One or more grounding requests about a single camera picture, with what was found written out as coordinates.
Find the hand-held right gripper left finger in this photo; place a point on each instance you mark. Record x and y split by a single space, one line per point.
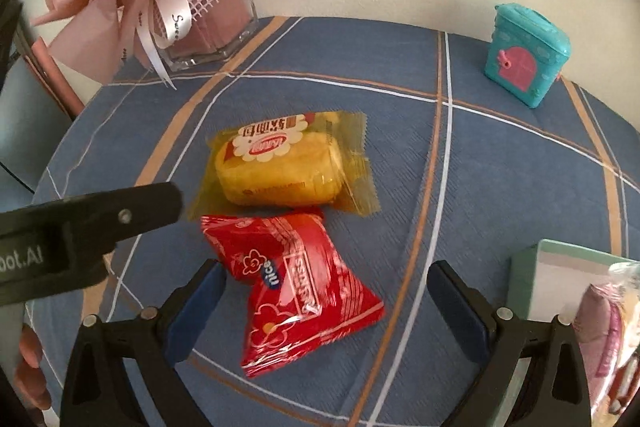
195 307

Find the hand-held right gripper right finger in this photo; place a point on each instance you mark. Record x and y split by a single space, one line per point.
460 307

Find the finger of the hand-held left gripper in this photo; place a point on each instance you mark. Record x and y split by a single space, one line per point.
125 212

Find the white tray with teal rim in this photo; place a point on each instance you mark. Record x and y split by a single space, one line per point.
530 277

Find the red puffy snack packet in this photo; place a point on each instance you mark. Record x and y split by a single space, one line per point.
310 297

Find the pink swiss roll packet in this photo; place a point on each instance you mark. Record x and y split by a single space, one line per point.
595 332

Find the clear bun packet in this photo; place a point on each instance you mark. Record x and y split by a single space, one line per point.
627 307

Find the person's left hand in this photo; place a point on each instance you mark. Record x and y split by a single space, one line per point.
30 352

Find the blue plaid tablecloth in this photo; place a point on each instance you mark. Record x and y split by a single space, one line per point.
500 187

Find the grey cabinet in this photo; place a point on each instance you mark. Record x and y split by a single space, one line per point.
25 132

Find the yellow cake packet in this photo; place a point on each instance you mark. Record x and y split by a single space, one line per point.
280 177

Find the clear glass vase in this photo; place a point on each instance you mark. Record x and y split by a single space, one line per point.
220 32

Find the teal toy box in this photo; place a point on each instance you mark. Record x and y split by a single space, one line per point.
520 62

